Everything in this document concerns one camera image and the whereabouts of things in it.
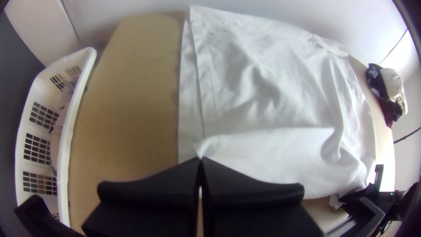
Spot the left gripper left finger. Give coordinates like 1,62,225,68
81,157,202,237

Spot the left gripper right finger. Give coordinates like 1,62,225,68
201,157,325,237

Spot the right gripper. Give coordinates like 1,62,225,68
338,184,379,211

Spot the white t-shirt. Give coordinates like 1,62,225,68
177,4,378,210

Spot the heap of clothes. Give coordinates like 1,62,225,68
364,63,409,129

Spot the white laundry basket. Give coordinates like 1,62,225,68
14,47,98,228

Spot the black cable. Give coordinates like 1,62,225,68
392,126,421,145

